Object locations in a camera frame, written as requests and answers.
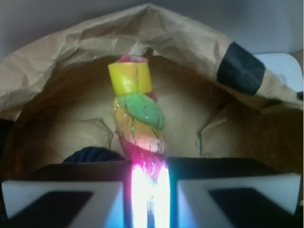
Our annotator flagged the white plastic tray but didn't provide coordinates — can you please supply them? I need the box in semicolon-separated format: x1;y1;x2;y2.
253;53;304;92

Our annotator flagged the dark blue rope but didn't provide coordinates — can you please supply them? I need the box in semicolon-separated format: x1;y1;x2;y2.
62;146;126;164

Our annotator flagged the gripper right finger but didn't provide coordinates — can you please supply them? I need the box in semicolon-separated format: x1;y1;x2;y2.
168;158;303;228

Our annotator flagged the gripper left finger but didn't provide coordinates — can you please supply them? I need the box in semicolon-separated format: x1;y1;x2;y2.
1;161;133;228

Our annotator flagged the multicolored twisted rope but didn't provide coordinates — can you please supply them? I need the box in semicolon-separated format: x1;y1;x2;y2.
108;54;171;228

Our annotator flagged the brown paper bag bin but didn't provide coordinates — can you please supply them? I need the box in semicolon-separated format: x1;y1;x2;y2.
0;4;304;179

